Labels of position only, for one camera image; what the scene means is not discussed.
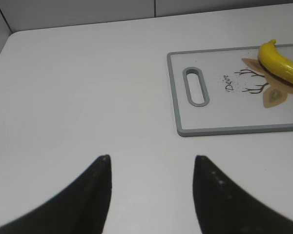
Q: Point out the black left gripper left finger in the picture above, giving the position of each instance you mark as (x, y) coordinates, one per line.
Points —
(80, 208)

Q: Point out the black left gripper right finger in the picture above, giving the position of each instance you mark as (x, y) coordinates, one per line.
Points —
(223, 207)

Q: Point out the yellow plastic banana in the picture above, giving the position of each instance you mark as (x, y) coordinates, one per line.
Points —
(274, 62)

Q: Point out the white grey-rimmed cutting board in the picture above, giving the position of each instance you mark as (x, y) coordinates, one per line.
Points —
(227, 91)

